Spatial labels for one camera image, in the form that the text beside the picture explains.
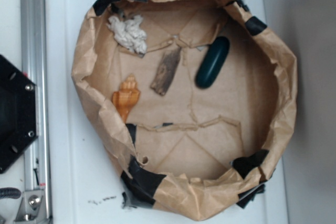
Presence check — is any brown wood chip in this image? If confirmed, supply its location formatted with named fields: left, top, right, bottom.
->
left=150, top=47, right=181, bottom=96

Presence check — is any black corrugated cable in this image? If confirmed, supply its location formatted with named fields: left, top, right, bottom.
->
left=0, top=187, right=22, bottom=200

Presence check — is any dark green oval case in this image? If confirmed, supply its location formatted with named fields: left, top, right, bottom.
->
left=195, top=36, right=230, bottom=89

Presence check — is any white plastic tray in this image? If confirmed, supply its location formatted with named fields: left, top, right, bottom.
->
left=46, top=0, right=289, bottom=223

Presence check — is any aluminium frame rail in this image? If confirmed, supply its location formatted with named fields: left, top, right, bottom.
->
left=14, top=0, right=53, bottom=223

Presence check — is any brown paper bag bin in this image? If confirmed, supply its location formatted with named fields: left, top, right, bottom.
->
left=71, top=0, right=298, bottom=221

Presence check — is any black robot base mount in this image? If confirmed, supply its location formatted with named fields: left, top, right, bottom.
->
left=1, top=56, right=37, bottom=174

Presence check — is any orange plastic seashell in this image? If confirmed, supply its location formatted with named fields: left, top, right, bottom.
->
left=112, top=74, right=141, bottom=123

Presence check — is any white crumpled cloth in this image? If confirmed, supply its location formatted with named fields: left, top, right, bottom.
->
left=107, top=15, right=147, bottom=55

